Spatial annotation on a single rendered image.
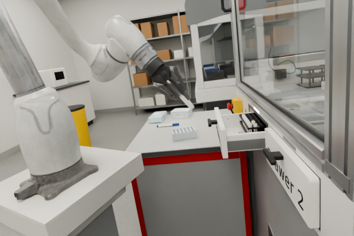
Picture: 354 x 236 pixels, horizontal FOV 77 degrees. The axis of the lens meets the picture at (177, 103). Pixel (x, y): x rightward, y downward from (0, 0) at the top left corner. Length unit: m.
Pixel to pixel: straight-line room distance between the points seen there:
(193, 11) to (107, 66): 0.92
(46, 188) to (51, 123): 0.19
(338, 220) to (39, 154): 0.72
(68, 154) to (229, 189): 0.73
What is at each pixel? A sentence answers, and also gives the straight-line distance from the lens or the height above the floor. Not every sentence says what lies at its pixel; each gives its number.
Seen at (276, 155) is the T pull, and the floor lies 0.91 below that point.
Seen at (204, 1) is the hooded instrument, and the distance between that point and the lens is 1.68.
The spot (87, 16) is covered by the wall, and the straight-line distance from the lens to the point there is 5.82.
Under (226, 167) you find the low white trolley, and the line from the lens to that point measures 1.10.
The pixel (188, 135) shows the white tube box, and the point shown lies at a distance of 1.14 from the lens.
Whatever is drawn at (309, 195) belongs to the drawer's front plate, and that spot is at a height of 0.89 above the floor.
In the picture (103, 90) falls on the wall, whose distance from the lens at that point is 5.74.
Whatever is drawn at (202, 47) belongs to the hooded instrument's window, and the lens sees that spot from 1.67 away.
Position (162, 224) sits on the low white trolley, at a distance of 1.30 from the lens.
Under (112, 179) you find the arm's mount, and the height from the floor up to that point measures 0.82.
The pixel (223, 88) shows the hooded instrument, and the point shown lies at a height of 0.89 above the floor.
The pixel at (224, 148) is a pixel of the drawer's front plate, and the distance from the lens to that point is 0.78.
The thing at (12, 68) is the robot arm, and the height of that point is 1.21.
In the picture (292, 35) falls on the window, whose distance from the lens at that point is 0.58.
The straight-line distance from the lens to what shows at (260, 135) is 0.80.
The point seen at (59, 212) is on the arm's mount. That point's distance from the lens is 0.70.
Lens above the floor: 1.18
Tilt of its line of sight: 12 degrees down
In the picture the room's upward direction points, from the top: 8 degrees counter-clockwise
